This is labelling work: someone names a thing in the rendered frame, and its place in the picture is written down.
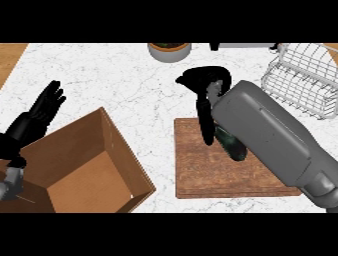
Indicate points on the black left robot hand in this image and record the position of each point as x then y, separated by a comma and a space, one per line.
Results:
31, 121

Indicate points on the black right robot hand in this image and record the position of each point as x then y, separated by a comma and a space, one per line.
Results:
204, 77

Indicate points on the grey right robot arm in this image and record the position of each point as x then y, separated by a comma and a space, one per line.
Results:
267, 133

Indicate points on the brown wooden cutting board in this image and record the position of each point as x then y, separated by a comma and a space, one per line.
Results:
208, 176

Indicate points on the grey pot with plant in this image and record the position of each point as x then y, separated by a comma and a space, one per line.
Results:
170, 53

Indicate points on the grey appliance with black feet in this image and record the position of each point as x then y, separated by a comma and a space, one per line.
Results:
245, 45

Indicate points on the open brown cardboard box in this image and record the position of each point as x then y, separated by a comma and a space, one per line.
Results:
84, 173

